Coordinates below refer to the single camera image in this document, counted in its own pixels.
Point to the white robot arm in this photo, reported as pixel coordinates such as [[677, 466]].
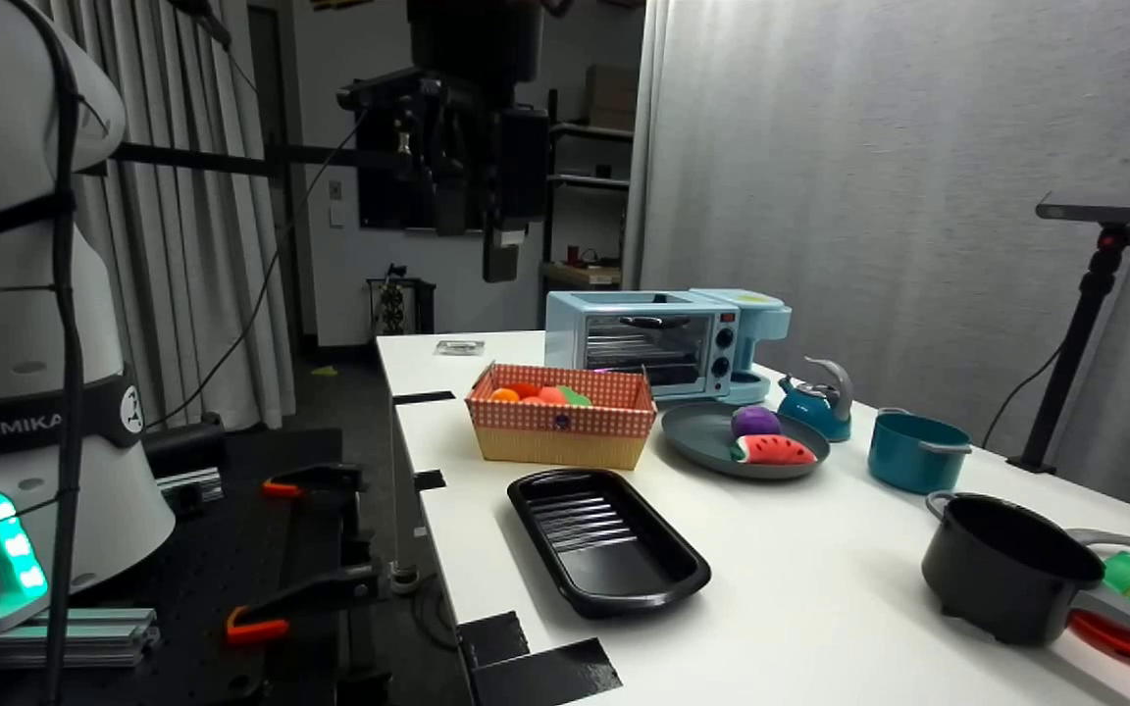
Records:
[[77, 489]]

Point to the brown checkered box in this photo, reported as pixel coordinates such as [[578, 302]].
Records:
[[607, 423]]

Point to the black ribbed tray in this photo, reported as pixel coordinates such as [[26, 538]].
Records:
[[607, 547]]

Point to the light blue toy oven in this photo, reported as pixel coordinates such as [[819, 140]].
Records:
[[688, 343]]

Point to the grey round plate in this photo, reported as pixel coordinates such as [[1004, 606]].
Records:
[[701, 432]]

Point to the purple plush toy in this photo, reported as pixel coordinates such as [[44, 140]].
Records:
[[755, 423]]

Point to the black shelf unit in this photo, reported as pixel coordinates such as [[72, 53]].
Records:
[[581, 237]]

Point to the plush watermelon slice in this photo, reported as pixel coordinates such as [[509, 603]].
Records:
[[774, 453]]

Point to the teal toy kettle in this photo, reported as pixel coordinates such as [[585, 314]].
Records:
[[821, 407]]

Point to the orange clamp near table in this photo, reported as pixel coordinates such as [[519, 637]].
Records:
[[313, 486]]

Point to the black tape patch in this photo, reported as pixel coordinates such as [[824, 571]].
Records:
[[547, 676]]

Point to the teal toy pot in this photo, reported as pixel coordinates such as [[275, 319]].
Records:
[[915, 453]]

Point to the black toy pot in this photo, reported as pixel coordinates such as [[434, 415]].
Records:
[[1004, 568]]

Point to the black tripod stand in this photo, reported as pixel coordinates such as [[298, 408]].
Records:
[[1110, 244]]

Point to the orange handled clamp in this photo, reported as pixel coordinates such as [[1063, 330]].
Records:
[[267, 621]]

